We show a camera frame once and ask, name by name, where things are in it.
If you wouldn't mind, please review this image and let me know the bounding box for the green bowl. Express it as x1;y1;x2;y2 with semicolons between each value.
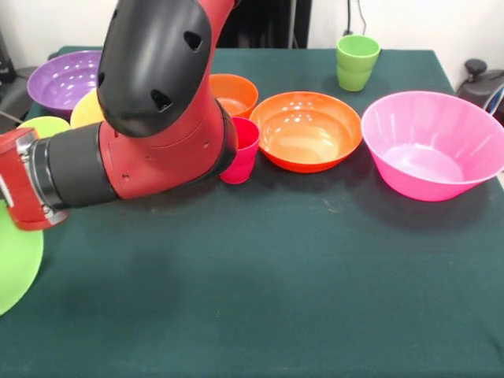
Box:
0;198;45;316

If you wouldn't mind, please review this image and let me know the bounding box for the small orange-red bowl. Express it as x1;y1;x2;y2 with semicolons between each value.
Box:
208;73;260;119

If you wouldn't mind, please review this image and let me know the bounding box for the pink bowl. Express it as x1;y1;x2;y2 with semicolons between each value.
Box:
361;91;504;202

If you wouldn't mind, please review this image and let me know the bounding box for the lime yellow cup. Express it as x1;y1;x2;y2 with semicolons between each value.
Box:
17;116;72;139

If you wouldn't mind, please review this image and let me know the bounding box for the purple bowl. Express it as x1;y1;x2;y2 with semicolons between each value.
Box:
26;50;104;118

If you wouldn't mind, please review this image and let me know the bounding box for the wide orange-red bowl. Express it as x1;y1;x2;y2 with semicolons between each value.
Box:
249;91;363;174

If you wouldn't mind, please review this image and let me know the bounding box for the magenta red cup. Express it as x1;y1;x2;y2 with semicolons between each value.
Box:
218;116;261;185

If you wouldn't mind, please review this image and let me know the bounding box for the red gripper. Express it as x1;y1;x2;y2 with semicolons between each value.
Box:
0;128;71;232

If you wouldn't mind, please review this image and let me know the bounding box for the large yellow-orange bowl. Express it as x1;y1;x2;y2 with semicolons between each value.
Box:
70;89;106;129

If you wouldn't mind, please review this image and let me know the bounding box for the black wall cable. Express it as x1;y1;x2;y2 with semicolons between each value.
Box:
344;0;368;37

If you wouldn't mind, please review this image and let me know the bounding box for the dark green tablecloth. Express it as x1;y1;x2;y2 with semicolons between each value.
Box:
0;46;504;378

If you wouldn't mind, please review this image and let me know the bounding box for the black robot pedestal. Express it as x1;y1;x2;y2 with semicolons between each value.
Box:
214;0;312;49

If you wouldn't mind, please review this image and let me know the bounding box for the green cup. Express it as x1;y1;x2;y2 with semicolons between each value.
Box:
335;34;382;93

